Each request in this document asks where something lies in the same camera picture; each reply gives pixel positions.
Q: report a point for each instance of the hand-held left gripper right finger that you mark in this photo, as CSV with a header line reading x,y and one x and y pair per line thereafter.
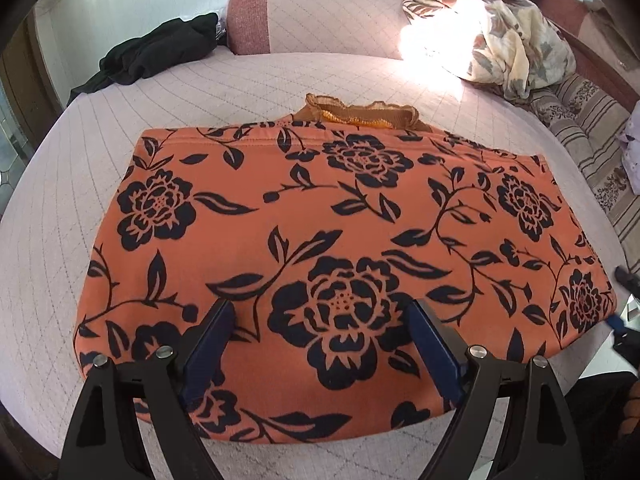
x,y
435,350

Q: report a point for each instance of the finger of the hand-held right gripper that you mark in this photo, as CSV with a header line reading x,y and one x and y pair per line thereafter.
x,y
622,322
627,277

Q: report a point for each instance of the orange floral long-sleeve top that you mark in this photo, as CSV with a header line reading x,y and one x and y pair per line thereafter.
x,y
325,210

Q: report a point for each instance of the lilac floral cloth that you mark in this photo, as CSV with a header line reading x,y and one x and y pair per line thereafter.
x,y
632,145

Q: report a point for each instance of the wooden door frame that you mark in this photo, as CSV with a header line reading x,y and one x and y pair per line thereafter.
x,y
30,70

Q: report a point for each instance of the cream floral blanket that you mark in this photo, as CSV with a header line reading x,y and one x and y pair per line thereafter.
x,y
525,45

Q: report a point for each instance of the tan fleece garment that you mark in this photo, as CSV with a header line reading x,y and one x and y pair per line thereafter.
x,y
600,12

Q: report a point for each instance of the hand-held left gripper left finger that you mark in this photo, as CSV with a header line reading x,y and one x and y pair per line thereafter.
x,y
210,350

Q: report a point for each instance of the black clothes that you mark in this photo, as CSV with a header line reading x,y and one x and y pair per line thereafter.
x,y
150,50

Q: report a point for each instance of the striped floral bedding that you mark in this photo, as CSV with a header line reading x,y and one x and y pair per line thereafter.
x,y
590,125

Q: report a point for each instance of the red-brown padded headboard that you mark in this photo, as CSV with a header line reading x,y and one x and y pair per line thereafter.
x,y
565,15

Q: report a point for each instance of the pink quilted bolster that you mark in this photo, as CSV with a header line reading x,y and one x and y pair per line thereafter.
x,y
320,15

